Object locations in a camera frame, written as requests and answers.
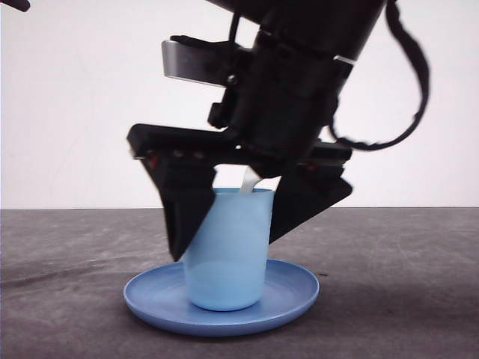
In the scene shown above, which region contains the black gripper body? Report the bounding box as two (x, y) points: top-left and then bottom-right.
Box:
(127, 33), (352, 177)

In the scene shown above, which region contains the light blue plastic cup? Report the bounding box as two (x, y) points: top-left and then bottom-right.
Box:
(183, 188), (275, 311)

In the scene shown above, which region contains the white plastic fork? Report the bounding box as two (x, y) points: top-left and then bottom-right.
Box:
(239, 166), (263, 193)

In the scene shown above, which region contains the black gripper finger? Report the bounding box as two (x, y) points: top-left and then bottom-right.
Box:
(144, 156), (216, 261)
(269, 174), (353, 243)

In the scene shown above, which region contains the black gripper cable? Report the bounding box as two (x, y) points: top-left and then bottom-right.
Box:
(327, 0), (433, 152)

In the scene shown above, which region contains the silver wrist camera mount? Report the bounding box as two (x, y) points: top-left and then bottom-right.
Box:
(161, 35), (244, 88)

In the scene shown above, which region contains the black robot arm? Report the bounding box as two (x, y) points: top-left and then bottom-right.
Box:
(127, 1), (384, 260)

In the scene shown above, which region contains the blue plastic plate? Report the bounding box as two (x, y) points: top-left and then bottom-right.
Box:
(123, 259), (321, 337)

